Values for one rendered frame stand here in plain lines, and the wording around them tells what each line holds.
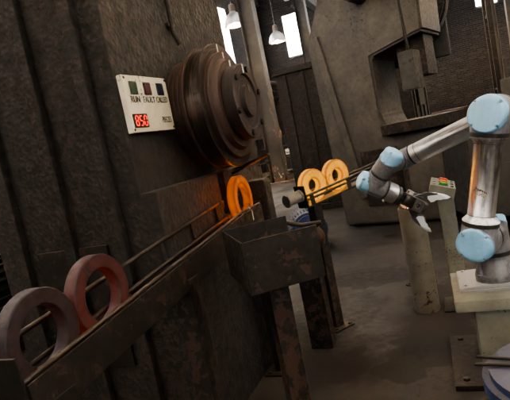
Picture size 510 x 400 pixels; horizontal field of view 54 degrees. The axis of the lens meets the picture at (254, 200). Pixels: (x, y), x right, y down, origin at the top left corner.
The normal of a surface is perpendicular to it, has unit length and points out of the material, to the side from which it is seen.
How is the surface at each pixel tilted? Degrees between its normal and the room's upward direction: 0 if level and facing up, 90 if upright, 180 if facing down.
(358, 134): 90
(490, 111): 80
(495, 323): 90
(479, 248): 95
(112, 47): 90
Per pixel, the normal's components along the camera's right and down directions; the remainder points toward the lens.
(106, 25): 0.92, -0.15
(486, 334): -0.32, 0.17
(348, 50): -0.55, 0.21
